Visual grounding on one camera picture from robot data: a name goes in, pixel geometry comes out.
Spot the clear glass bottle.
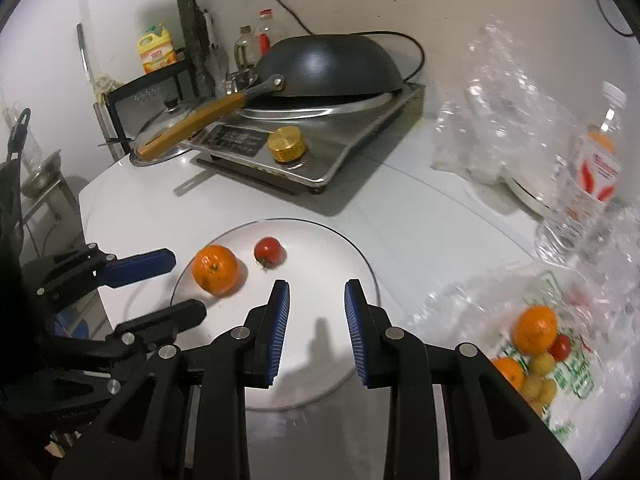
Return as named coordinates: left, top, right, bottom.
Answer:
left=234, top=26, right=258, bottom=68

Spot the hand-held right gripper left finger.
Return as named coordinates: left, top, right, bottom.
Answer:
left=52, top=280, right=291, bottom=480

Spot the beige rope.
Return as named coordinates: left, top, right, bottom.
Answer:
left=95, top=74, right=123, bottom=106

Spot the orange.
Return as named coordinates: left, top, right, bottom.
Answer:
left=492, top=357, right=526, bottom=391
left=515, top=306, right=558, bottom=355
left=192, top=244, right=239, bottom=297

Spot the metal bowl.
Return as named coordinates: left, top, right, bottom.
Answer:
left=21, top=152, right=63, bottom=198

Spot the gold round knob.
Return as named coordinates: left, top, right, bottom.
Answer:
left=267, top=127, right=307, bottom=163

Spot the white green-printed plastic bag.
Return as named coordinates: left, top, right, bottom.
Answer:
left=410, top=260, right=640, bottom=456

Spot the dark green hanging cloth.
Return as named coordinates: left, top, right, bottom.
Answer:
left=172, top=0, right=211, bottom=98

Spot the black metal rack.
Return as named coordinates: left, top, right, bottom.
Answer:
left=92, top=57, right=201, bottom=161

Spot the glass pot lid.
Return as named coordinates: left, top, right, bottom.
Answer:
left=130, top=95, right=236, bottom=166

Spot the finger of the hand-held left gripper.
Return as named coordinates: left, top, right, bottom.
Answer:
left=45, top=299, right=207, bottom=367
left=35, top=243, right=177, bottom=306

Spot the clear plastic water bottle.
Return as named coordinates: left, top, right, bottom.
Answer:
left=536, top=81, right=628, bottom=266

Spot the silver induction cooker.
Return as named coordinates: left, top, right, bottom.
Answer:
left=192, top=82, right=426, bottom=195

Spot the white round plate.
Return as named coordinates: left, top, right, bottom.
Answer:
left=170, top=217, right=381, bottom=411

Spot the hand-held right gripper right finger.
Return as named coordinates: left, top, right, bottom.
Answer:
left=344, top=279, right=583, bottom=480

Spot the white bowl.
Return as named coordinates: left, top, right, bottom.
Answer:
left=500, top=174, right=556, bottom=216

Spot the red-capped bottle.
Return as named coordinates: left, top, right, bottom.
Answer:
left=255, top=9, right=276, bottom=56

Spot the cherry tomato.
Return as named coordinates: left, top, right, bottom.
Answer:
left=549, top=335, right=573, bottom=361
left=253, top=236, right=286, bottom=268

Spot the yellow detergent bottle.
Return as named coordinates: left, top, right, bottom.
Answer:
left=136, top=21, right=179, bottom=76

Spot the crumpled clear plastic bag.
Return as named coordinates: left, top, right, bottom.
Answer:
left=575, top=205, right=640, bottom=321

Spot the black wok with wooden handle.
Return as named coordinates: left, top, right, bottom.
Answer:
left=136, top=34, right=405, bottom=160

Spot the black power cable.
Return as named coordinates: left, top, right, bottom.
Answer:
left=231, top=0, right=426, bottom=83

